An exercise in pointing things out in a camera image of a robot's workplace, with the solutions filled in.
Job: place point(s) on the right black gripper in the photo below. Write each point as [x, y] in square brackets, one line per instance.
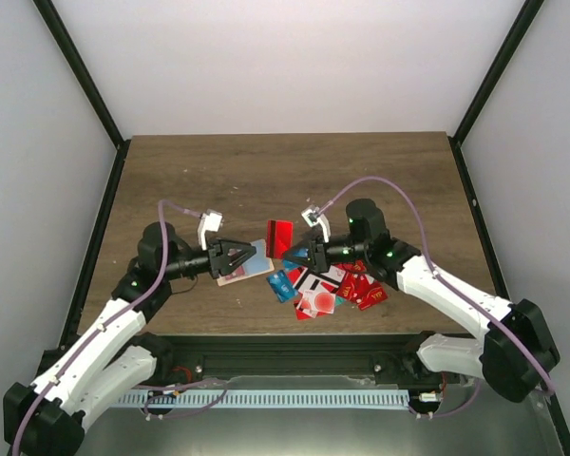
[318, 258]

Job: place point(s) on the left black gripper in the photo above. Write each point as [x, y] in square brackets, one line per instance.
[219, 249]

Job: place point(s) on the beige leather card holder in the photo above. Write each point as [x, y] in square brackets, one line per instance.
[259, 264]

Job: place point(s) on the white card red circle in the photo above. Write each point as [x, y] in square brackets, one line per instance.
[314, 303]

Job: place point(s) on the red card black stripe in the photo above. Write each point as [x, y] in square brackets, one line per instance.
[236, 275]

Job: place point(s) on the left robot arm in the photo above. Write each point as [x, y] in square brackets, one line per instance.
[53, 414]

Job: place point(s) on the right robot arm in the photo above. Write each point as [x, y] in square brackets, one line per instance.
[509, 345]

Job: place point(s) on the blue card upper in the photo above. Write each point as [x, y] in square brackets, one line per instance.
[295, 258]

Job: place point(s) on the blue card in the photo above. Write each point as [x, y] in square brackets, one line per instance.
[282, 286]
[295, 258]

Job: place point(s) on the white black red card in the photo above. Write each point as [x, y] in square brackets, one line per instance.
[303, 280]

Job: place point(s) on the blue card lower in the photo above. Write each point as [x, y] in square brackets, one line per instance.
[282, 286]

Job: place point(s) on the red gold card middle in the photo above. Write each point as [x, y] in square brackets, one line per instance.
[356, 283]

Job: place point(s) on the red card gold vip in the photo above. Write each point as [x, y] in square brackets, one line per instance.
[370, 296]

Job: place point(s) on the black aluminium frame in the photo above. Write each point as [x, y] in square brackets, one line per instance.
[210, 360]

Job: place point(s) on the light blue slotted cable duct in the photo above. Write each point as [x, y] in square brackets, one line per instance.
[270, 399]

